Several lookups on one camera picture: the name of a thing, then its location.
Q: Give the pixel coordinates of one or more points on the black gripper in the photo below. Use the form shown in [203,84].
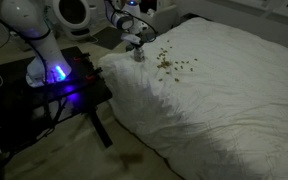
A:
[139,45]

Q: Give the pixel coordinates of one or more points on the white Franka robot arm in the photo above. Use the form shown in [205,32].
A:
[34,20]

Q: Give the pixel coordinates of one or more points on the bed with white duvet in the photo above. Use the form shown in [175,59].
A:
[217,100]

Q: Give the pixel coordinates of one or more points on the dark floor mat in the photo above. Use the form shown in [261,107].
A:
[110,38]

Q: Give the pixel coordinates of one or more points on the light grey box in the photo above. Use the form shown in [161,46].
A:
[165,18]

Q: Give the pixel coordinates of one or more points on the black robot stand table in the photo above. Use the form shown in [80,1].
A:
[77,90]

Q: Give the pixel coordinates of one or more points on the white round litter box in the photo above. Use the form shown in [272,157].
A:
[72,13]

